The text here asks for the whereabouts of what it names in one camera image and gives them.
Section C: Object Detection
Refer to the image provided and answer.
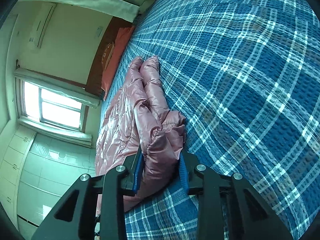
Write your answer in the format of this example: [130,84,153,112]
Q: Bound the bed with blue plaid sheet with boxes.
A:
[96,0,320,240]

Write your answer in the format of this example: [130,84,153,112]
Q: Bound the pale green curtain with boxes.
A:
[15,69,100,108]
[19,119,93,148]
[19,0,140,23]

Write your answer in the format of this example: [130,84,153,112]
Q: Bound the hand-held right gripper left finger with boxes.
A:
[31,152,145,240]

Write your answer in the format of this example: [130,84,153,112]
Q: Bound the wooden headboard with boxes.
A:
[86,17,133,97]

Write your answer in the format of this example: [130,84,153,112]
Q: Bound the white framed window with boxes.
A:
[21,80,87,132]

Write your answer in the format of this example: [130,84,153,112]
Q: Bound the brown patterned cushion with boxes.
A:
[101,42,116,70]

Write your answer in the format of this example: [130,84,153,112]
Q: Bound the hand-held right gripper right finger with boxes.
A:
[179,152,293,240]

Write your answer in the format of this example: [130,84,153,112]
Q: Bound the pink puffer jacket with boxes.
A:
[95,55,187,212]

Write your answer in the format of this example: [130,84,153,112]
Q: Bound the pale patterned wardrobe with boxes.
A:
[0,127,102,240]

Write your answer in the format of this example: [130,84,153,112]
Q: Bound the pink pillow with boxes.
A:
[101,26,135,100]

